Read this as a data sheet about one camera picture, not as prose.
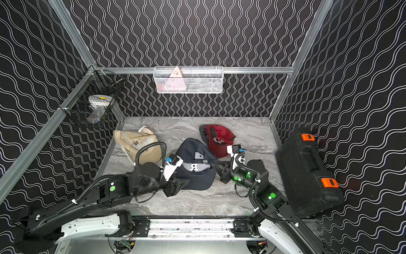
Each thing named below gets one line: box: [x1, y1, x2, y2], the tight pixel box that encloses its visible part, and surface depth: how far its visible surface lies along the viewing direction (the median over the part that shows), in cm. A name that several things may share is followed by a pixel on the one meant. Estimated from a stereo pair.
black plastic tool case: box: [275, 131, 345, 215], surface depth 70 cm
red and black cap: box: [199, 124, 237, 159], surface depth 106 cm
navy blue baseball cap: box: [176, 138, 219, 191], surface depth 69 cm
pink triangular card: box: [163, 66, 187, 91], surface depth 91 cm
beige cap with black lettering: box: [112, 127, 162, 164], surface depth 95 cm
